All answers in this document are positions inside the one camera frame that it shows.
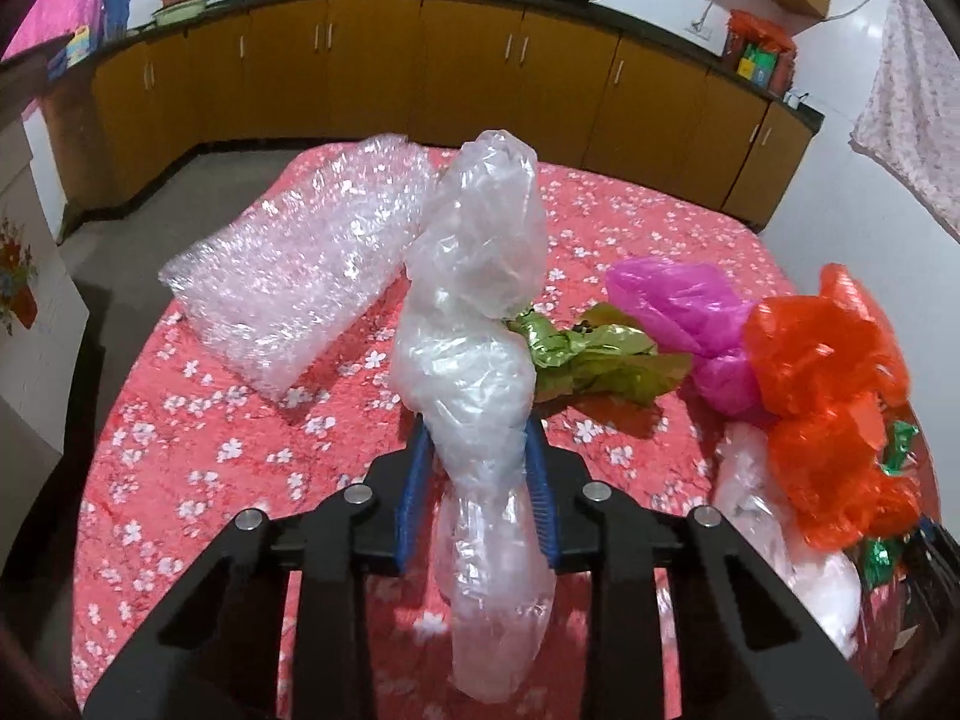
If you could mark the red bag on counter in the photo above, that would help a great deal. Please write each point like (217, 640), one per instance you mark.
(757, 34)

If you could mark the magenta plastic bag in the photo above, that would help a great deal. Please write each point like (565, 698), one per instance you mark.
(675, 307)

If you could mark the green crumpled wrapper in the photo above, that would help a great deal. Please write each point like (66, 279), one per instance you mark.
(600, 367)

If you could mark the orange plastic bag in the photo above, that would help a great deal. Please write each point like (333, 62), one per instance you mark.
(810, 360)

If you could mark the colourful folded cloth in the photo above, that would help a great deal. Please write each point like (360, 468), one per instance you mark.
(71, 52)

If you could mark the green box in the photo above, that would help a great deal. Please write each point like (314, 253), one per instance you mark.
(759, 66)

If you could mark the white plastic bag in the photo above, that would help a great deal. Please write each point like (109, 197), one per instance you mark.
(817, 585)

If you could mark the green foil wrapper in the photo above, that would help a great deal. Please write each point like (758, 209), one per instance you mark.
(900, 450)

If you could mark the bubble wrap sheet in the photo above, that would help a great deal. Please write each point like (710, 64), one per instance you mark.
(300, 262)

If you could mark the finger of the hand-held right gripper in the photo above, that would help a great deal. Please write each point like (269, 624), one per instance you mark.
(926, 562)

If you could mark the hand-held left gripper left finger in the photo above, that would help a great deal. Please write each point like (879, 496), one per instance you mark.
(416, 495)

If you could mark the clear plastic bag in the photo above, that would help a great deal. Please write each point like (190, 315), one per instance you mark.
(465, 315)

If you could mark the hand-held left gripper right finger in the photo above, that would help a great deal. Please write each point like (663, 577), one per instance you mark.
(540, 495)

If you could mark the yellow kitchen cabinet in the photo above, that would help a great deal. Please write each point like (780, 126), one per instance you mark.
(465, 67)

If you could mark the white cup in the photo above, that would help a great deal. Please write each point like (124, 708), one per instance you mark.
(796, 98)

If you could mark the pink floral hanging cloth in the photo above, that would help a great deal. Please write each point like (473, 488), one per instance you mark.
(911, 105)

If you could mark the white cabinet with flower sticker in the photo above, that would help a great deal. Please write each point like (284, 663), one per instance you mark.
(37, 330)

